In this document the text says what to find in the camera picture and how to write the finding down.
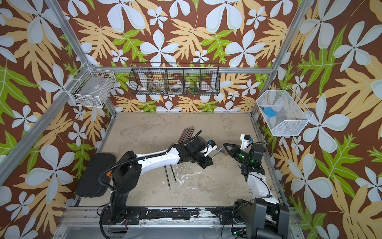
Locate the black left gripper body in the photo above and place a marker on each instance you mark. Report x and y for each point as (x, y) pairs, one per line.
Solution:
(199, 158)

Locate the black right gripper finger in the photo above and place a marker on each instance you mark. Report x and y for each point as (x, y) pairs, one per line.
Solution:
(230, 150)
(226, 145)

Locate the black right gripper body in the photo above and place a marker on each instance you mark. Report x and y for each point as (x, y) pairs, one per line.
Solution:
(243, 157)

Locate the red pencil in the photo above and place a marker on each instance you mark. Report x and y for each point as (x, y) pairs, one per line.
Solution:
(183, 135)

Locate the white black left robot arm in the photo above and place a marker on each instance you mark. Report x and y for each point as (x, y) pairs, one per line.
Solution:
(123, 177)

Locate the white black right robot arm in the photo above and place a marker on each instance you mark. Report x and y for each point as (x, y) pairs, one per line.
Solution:
(264, 217)

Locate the black pencil lying apart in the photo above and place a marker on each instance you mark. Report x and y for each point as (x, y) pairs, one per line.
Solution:
(167, 178)

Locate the blue object in basket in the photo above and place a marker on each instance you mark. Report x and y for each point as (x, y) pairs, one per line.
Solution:
(269, 112)

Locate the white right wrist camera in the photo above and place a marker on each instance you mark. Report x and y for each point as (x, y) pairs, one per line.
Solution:
(246, 141)

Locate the white wire basket right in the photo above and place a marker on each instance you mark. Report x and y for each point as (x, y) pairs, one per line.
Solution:
(292, 114)

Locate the white wire basket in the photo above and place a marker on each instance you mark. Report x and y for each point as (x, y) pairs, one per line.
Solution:
(91, 87)
(292, 114)

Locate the black wire basket back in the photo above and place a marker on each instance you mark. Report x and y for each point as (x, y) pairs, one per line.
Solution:
(174, 79)

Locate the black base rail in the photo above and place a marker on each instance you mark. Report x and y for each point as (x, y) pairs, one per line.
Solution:
(138, 215)

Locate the white wire basket left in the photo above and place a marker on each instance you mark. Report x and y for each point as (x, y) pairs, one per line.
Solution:
(91, 87)

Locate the aluminium frame post back right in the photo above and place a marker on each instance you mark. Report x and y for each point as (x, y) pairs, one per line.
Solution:
(291, 33)

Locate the aluminium frame post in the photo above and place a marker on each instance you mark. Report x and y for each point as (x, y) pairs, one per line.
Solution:
(73, 41)
(291, 33)

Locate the aluminium frame post back left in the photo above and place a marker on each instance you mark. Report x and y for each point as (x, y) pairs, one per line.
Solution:
(73, 41)

